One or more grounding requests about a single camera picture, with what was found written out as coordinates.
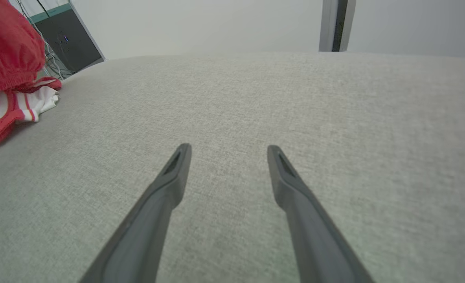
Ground grey partition post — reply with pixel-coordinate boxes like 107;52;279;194
319;0;357;52

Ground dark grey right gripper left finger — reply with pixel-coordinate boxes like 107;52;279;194
78;143;192;283

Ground grey fabric sofa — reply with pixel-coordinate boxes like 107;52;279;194
0;51;465;283

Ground dark equipment cabinet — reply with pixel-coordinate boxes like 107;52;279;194
30;2;106;74

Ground red shorts with white stripes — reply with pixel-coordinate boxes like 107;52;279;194
0;0;62;149

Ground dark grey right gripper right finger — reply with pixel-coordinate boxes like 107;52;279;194
267;145;375;283

